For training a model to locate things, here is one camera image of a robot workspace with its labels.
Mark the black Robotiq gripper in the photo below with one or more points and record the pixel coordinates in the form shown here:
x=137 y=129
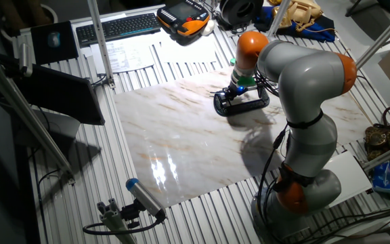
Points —
x=237 y=91

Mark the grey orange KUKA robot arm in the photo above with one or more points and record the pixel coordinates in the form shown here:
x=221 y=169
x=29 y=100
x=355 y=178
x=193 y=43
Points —
x=306 y=84

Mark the black C-clamp with steel screw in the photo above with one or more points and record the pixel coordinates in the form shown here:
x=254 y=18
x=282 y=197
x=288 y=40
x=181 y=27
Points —
x=245 y=106

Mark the marble pattern sheet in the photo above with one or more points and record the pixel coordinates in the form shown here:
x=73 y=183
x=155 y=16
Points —
x=188 y=145

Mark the printed white paper sheet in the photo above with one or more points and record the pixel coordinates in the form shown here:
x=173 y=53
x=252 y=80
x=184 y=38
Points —
x=124 y=56
x=188 y=49

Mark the orange black teach pendant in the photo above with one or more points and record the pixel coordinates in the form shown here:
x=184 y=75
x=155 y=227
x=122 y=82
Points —
x=185 y=17

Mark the beige vintage telephone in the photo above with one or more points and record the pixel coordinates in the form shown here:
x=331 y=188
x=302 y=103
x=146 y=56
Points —
x=301 y=13

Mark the blue cloth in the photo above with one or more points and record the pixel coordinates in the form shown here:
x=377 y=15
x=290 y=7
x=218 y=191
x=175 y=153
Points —
x=320 y=30

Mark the black computer keyboard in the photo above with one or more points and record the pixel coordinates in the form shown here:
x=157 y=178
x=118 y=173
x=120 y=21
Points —
x=118 y=27

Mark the white flat board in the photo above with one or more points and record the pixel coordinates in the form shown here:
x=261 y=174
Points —
x=354 y=176

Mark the brass antique ornaments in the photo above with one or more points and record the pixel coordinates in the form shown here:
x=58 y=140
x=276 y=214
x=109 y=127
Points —
x=384 y=139

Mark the black flat monitor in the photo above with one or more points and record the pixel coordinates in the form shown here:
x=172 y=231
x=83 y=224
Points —
x=63 y=95

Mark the blue tissue pack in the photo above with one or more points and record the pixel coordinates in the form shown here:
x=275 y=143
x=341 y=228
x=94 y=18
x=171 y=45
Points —
x=387 y=176

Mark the black mouse pad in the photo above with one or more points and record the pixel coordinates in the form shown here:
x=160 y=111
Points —
x=54 y=54

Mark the blue computer mouse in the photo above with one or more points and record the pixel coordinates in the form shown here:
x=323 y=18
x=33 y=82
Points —
x=54 y=39

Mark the green printed wrist mount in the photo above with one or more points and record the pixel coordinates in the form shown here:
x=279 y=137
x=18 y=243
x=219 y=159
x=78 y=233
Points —
x=245 y=81

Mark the aluminium post with foot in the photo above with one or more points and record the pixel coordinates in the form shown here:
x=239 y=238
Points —
x=278 y=17

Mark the silver camera with blue cap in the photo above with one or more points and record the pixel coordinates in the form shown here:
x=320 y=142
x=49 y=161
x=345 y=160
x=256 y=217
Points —
x=146 y=198

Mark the upright aluminium frame post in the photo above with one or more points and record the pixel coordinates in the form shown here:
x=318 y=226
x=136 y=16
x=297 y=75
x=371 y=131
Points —
x=101 y=44

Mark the short aluminium frame bar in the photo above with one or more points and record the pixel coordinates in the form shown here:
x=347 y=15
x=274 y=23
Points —
x=388 y=154

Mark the long aluminium frame bar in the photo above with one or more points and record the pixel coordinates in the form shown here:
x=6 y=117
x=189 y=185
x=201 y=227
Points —
x=384 y=32

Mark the grey aluminium camera mount profile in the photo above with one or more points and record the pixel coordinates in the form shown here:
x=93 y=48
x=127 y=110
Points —
x=113 y=220

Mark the slanted aluminium frame beam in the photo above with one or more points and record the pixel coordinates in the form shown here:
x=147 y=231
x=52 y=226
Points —
x=29 y=115

